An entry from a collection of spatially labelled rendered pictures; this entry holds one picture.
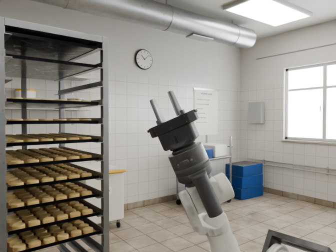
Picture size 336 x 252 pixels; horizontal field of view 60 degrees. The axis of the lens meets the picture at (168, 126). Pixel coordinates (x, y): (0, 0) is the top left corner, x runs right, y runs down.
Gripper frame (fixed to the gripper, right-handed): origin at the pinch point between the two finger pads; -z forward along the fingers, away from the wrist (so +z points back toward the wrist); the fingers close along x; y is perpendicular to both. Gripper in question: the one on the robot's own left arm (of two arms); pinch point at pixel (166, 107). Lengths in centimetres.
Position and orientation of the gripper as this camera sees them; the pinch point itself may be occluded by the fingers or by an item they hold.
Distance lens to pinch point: 69.0
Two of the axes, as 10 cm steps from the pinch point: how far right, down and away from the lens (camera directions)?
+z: 4.0, 9.2, 0.3
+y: -2.7, 1.5, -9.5
